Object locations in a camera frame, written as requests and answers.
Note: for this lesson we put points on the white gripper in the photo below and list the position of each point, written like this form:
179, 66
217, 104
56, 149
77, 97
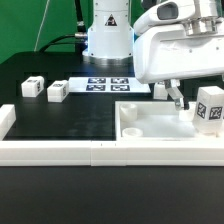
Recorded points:
166, 52

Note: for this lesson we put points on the white square tabletop part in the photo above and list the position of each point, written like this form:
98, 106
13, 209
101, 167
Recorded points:
145, 120

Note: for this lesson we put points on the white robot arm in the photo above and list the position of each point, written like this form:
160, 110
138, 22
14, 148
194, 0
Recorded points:
111, 36

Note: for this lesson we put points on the white sheet with markers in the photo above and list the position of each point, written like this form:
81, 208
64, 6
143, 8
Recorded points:
107, 85

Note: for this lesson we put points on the white U-shaped obstacle fence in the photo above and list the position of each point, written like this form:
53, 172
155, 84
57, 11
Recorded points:
131, 152

